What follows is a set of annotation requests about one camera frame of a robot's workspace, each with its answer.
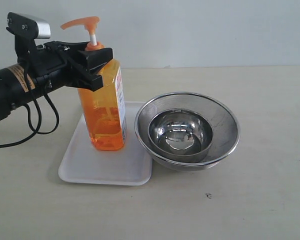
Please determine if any steel mesh strainer bowl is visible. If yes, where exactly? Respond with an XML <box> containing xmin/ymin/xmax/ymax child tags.
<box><xmin>134</xmin><ymin>91</ymin><xmax>241</xmax><ymax>171</ymax></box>

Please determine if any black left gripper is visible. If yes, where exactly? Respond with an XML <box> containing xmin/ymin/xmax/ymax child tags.
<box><xmin>13</xmin><ymin>35</ymin><xmax>113</xmax><ymax>91</ymax></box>

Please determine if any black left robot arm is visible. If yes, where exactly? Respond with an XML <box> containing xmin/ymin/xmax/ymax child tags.
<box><xmin>0</xmin><ymin>37</ymin><xmax>113</xmax><ymax>121</ymax></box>

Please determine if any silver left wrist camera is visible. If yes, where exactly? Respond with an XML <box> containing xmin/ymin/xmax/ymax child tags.
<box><xmin>6</xmin><ymin>12</ymin><xmax>51</xmax><ymax>40</ymax></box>

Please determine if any white rectangular plastic tray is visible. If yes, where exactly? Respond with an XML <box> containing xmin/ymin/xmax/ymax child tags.
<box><xmin>58</xmin><ymin>101</ymin><xmax>153</xmax><ymax>186</ymax></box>

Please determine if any orange pump soap bottle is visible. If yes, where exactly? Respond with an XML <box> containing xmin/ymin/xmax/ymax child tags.
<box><xmin>60</xmin><ymin>16</ymin><xmax>128</xmax><ymax>152</ymax></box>

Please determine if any small stainless steel bowl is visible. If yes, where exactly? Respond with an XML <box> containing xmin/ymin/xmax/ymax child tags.
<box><xmin>147</xmin><ymin>108</ymin><xmax>214</xmax><ymax>163</ymax></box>

